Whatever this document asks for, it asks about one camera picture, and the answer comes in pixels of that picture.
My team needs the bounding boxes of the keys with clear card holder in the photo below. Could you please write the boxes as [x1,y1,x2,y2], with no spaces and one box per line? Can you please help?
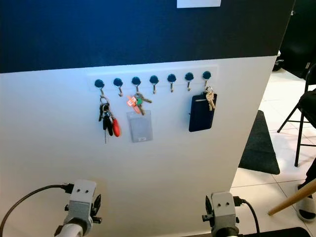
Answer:
[126,92,154,144]

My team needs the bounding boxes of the blue knob metal hook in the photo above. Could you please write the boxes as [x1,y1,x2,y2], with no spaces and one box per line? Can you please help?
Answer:
[201,71,212,90]
[184,72,195,92]
[113,78,123,97]
[131,76,142,95]
[94,79,105,98]
[149,75,159,94]
[167,73,177,93]

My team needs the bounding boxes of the large black floor mat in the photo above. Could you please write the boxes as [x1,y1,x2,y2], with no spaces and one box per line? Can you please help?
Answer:
[252,227,312,237]

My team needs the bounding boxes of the small black floor mat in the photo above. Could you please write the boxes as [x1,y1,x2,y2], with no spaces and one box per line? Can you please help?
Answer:
[238,110,281,175]

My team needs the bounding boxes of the key bunch with red fob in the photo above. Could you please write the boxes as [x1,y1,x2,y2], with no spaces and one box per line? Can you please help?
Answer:
[98,96,122,144]

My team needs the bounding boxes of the wooden table leg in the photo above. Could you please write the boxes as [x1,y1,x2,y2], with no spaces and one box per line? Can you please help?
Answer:
[268,179,316,216]

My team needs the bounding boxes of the dark blue card pouch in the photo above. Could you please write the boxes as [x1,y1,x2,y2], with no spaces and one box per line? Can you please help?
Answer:
[189,93,218,132]

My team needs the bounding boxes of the brass key bunch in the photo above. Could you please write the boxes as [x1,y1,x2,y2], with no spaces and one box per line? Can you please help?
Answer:
[204,86,216,112]

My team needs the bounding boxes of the black folding chair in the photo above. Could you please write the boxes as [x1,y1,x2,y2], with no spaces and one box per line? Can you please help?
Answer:
[276,62,316,167]

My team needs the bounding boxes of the black partition panel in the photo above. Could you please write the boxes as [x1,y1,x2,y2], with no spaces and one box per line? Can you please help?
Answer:
[274,0,316,79]

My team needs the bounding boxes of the white paper sheet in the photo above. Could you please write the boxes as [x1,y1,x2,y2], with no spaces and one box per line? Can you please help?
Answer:
[177,0,222,8]

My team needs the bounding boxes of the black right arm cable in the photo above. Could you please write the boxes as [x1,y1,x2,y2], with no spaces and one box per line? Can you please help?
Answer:
[234,197,261,236]

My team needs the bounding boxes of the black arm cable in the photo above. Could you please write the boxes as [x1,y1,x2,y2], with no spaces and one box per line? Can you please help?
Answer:
[234,197,261,236]
[0,184,75,234]

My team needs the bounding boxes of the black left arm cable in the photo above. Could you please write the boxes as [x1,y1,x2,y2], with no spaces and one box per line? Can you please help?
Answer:
[0,184,75,234]

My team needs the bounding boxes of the white wall hook rail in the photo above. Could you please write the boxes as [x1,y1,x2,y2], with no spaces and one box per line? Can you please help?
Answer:
[87,66,219,92]

